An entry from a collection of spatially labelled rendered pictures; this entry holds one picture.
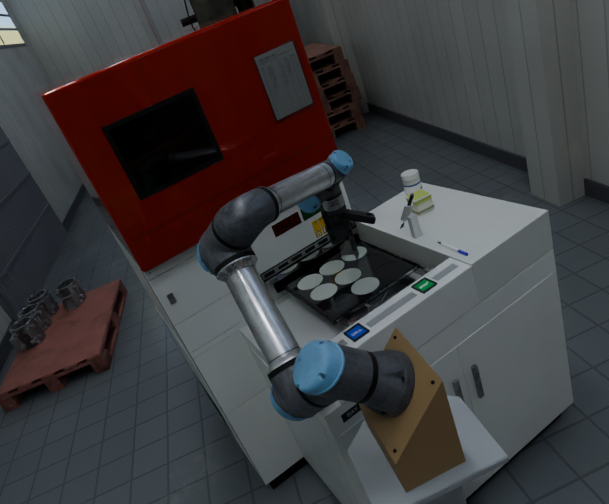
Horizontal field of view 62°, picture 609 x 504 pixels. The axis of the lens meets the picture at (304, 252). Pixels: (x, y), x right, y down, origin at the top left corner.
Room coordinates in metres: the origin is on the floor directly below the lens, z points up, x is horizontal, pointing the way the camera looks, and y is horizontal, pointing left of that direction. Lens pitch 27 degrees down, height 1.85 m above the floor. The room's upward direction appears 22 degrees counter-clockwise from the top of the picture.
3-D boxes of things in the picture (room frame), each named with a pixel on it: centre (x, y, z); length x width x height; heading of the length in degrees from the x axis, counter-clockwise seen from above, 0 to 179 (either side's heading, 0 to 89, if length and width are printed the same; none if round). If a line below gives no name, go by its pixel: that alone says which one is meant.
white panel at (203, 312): (1.73, 0.15, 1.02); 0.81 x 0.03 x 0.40; 111
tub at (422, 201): (1.72, -0.47, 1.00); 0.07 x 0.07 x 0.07; 11
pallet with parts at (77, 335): (3.66, 1.98, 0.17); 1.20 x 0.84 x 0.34; 5
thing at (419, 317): (1.22, -0.18, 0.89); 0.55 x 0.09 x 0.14; 111
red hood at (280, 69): (2.02, 0.26, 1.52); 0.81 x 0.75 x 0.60; 111
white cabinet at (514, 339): (1.51, -0.22, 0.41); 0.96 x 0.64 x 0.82; 111
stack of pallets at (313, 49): (6.96, -0.80, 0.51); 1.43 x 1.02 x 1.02; 5
